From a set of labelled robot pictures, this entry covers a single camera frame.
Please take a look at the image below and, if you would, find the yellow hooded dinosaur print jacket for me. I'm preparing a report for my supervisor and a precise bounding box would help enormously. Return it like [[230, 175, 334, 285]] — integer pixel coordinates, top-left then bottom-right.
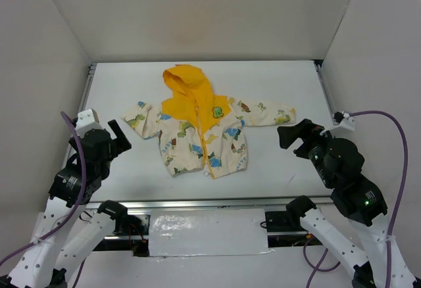
[[121, 64, 296, 179]]

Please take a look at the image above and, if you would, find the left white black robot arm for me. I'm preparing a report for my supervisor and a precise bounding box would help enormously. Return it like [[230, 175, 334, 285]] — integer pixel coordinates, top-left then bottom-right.
[[1, 117, 132, 287]]

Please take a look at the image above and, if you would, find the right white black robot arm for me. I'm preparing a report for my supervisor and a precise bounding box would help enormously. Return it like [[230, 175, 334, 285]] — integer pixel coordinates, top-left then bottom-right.
[[277, 119, 420, 287]]

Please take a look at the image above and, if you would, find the white taped cover plate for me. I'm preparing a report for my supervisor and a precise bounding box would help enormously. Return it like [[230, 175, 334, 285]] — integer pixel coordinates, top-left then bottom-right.
[[149, 208, 270, 257]]

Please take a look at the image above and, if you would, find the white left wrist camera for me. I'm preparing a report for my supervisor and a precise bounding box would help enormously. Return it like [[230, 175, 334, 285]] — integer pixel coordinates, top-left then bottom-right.
[[76, 108, 102, 138]]

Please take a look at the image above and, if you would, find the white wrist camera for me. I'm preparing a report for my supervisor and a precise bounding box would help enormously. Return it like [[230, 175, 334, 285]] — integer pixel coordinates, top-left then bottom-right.
[[76, 108, 102, 138], [334, 111, 355, 132]]

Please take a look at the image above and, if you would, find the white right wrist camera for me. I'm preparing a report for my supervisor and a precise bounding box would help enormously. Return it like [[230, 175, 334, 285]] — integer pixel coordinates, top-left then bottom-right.
[[334, 111, 355, 132]]

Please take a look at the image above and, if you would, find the silver aluminium table front rail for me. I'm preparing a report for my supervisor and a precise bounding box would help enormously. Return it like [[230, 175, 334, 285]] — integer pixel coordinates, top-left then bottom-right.
[[84, 196, 334, 210]]

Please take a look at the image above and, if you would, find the aluminium right side rail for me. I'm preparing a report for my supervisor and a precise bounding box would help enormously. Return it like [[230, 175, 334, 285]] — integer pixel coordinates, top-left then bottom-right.
[[312, 59, 335, 120]]

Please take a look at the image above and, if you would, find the aluminium left side rail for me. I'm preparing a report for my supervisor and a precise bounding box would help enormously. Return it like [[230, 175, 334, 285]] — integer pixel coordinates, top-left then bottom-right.
[[67, 64, 97, 157]]

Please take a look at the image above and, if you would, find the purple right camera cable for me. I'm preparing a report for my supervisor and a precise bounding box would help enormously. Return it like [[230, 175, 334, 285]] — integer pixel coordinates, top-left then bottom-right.
[[302, 110, 409, 288]]

